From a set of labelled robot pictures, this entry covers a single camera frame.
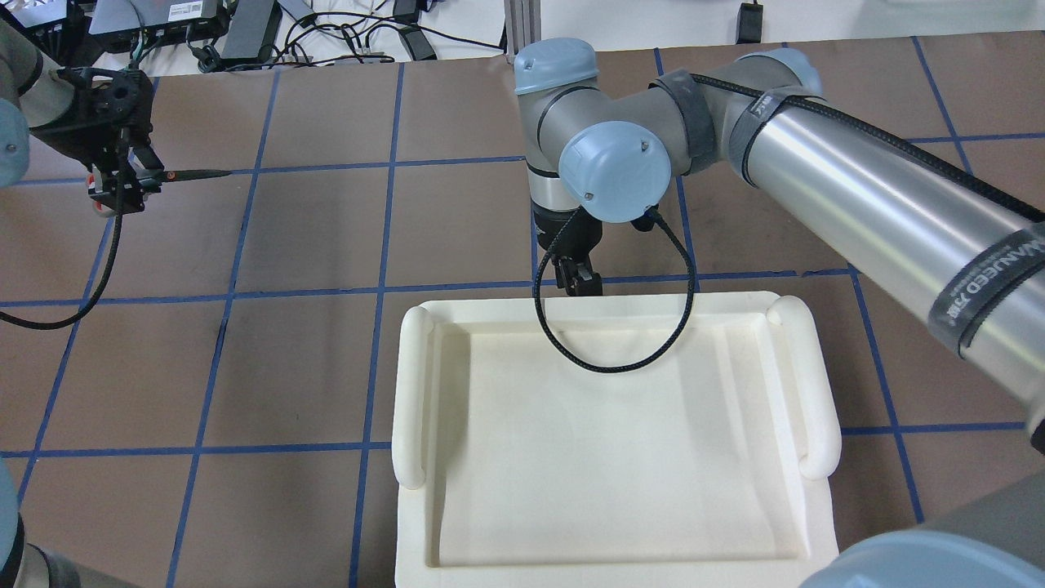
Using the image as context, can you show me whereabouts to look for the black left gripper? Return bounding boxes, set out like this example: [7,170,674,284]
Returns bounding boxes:
[50,67,167,215]

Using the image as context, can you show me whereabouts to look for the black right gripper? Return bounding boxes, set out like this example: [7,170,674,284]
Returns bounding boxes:
[531,206,603,296]

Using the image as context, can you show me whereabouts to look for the orange handled scissors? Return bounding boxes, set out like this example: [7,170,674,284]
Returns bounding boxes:
[86,165,232,217]

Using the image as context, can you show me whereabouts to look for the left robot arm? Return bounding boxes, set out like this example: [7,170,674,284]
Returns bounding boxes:
[1,21,172,215]

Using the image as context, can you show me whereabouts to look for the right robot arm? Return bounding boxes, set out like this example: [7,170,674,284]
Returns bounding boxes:
[513,38,1043,587]

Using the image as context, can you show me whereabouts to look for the white plastic tray box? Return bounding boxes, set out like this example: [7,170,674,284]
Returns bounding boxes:
[391,292,841,587]

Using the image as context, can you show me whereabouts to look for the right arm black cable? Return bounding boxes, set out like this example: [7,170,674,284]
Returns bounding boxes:
[532,204,698,375]

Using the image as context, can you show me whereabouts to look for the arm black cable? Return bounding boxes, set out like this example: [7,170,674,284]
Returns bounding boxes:
[532,204,698,375]
[0,139,131,331]

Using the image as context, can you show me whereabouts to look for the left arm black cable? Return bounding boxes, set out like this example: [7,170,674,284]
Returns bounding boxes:
[0,139,131,331]

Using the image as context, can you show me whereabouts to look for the aluminium frame post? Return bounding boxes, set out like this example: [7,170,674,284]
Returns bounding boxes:
[501,0,541,65]

